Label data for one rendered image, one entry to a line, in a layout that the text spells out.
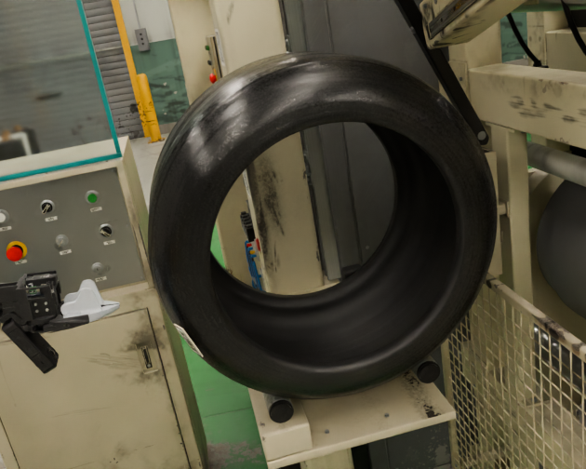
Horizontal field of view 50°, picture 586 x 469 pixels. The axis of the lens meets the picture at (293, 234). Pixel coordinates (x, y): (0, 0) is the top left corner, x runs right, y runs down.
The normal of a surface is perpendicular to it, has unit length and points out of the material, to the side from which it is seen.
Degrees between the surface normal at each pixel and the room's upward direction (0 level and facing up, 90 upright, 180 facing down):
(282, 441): 90
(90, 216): 90
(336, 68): 43
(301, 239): 90
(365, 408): 0
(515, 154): 90
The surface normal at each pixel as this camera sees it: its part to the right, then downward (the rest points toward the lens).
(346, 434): -0.16, -0.93
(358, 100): 0.22, 0.12
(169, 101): 0.10, 0.33
